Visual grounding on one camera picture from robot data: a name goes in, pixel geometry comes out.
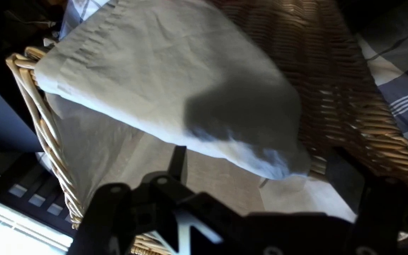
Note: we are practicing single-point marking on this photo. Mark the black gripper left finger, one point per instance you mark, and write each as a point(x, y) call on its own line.
point(103, 227)

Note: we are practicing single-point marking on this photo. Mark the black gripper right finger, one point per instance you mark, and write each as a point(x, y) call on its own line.
point(380, 206)

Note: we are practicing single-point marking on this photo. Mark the white pillowcase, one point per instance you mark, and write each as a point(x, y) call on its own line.
point(139, 78)

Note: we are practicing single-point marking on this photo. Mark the wicker laundry basket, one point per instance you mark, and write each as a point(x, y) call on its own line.
point(170, 219)

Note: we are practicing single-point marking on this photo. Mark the dark wooden headboard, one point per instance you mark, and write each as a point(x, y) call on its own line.
point(33, 192)

